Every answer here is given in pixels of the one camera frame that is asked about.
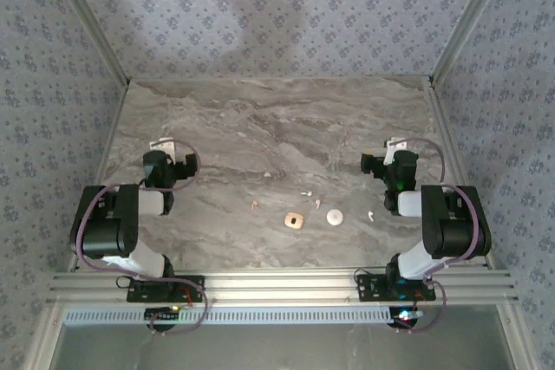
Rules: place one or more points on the black controller board with led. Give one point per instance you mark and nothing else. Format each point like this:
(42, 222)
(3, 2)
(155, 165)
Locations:
(160, 313)
(405, 316)

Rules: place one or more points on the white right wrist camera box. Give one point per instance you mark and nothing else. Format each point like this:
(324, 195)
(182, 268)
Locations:
(392, 149)

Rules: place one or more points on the aluminium corner post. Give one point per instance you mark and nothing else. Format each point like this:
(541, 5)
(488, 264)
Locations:
(470, 19)
(92, 19)

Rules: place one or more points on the aluminium front mounting rail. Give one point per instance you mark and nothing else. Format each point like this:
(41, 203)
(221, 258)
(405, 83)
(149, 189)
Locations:
(282, 287)

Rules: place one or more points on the grey metal lower panel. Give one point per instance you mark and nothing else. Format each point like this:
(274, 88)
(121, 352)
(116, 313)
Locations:
(282, 348)

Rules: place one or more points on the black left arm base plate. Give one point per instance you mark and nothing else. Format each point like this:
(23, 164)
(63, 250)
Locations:
(139, 294)

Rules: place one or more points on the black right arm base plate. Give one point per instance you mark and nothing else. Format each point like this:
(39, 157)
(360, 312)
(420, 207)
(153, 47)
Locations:
(368, 290)

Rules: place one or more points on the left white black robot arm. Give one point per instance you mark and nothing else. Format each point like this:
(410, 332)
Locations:
(152, 203)

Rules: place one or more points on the beige square earbud charging case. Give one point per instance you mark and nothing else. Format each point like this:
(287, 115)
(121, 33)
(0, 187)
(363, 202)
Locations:
(293, 220)

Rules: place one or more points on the pale round earbud charging case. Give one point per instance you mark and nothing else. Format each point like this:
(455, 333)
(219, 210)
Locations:
(334, 217)

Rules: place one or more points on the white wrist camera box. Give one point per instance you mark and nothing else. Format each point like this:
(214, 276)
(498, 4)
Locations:
(165, 144)
(392, 149)

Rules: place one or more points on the aluminium lower frame leg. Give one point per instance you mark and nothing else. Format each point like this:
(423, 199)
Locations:
(513, 339)
(43, 339)

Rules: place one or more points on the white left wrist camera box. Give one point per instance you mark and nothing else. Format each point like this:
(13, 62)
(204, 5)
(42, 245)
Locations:
(165, 144)

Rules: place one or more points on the aluminium table side rail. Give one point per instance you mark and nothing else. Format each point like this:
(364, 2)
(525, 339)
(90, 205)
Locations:
(112, 127)
(443, 127)

